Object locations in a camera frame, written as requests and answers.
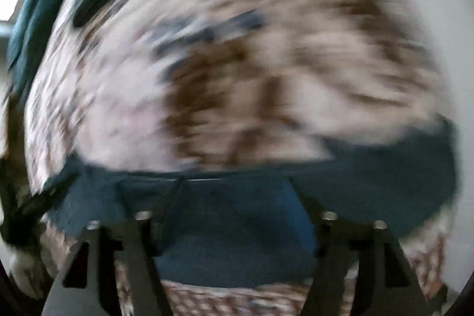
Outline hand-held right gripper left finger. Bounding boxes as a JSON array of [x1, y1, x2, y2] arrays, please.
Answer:
[[41, 175, 189, 316]]

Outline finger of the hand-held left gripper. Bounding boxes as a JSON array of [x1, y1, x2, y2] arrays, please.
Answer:
[[15, 171, 80, 228]]

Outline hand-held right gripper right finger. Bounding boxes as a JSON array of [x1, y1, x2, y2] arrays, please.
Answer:
[[284, 182, 432, 316]]

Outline dark blue denim pants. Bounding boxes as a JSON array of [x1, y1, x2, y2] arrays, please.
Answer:
[[44, 120, 460, 287]]

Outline floral bed quilt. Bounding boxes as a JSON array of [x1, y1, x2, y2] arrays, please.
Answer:
[[22, 0, 450, 316]]

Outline folded teal plush blanket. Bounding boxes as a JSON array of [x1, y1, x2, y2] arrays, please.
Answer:
[[7, 0, 91, 96]]

